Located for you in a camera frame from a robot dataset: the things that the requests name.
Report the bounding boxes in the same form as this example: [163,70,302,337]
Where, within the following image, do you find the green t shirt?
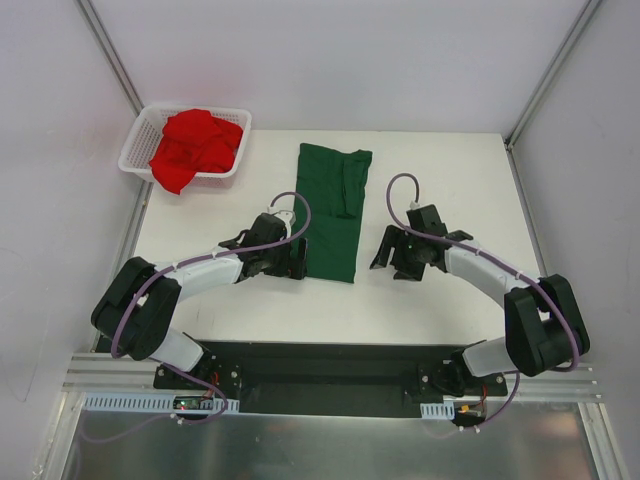
[296,143,373,284]

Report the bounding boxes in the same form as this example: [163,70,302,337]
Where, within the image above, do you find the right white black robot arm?
[370,205,590,395]

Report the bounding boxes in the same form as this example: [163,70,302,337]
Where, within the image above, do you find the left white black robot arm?
[91,207,306,389]

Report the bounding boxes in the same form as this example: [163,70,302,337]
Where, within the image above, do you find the red t shirt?
[149,109,244,195]

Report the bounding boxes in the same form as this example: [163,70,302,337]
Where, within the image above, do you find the white plastic basket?
[118,104,252,188]

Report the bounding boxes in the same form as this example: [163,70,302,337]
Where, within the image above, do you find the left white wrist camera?
[268,209,296,237]

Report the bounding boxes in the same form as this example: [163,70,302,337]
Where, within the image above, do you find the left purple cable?
[109,191,312,426]

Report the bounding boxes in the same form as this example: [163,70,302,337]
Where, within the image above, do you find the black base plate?
[153,341,507,418]

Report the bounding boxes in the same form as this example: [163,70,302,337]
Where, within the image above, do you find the right slotted cable duct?
[420,401,455,421]

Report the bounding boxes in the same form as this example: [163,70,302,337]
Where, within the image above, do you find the slotted cable duct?
[84,393,240,415]
[420,401,455,421]

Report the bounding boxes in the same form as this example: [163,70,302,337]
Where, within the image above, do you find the aluminium rail frame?
[62,352,606,403]

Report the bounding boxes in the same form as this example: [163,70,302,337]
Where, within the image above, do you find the left slotted cable duct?
[84,393,240,415]

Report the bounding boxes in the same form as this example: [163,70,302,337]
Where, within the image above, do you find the right aluminium corner post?
[503,0,604,149]

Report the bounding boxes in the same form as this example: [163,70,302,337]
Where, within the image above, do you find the aluminium corner post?
[74,0,144,115]
[503,0,604,149]

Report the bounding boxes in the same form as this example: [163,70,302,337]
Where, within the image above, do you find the left aluminium corner post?
[74,0,144,115]

